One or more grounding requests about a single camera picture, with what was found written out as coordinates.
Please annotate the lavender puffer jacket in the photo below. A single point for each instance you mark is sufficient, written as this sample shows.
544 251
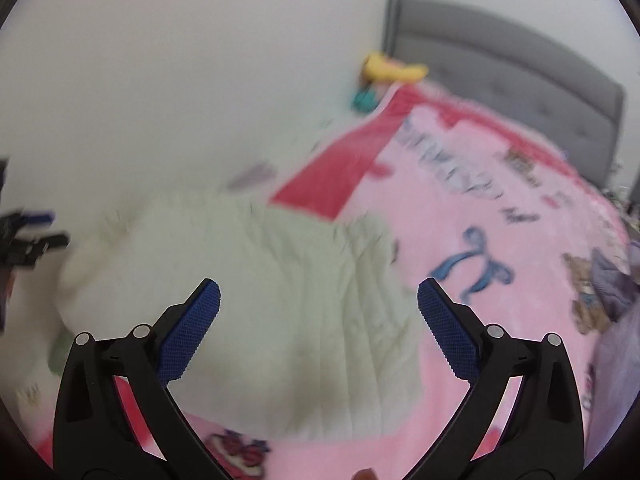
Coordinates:
617 360

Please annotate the grey tufted headboard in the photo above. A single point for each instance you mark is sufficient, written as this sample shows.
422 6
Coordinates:
500 70

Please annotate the pink cartoon printed blanket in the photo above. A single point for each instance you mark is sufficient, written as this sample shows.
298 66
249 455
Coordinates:
450 210

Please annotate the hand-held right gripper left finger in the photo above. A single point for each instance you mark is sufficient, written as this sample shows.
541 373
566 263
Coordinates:
192 330

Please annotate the white quilted hooded jacket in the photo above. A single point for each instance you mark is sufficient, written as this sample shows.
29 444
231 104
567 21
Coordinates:
275 310

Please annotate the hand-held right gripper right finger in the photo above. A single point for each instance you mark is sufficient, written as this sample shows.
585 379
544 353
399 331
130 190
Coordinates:
445 330

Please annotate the yellow plush toy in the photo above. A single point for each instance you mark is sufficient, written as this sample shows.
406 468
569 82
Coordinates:
390 67

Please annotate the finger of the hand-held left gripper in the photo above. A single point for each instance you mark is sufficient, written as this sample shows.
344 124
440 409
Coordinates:
45 244
30 217

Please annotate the teal plush toy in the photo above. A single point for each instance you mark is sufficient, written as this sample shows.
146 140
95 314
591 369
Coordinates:
365 100

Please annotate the dark grey cloth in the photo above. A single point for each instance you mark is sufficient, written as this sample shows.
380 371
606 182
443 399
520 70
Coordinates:
612 275

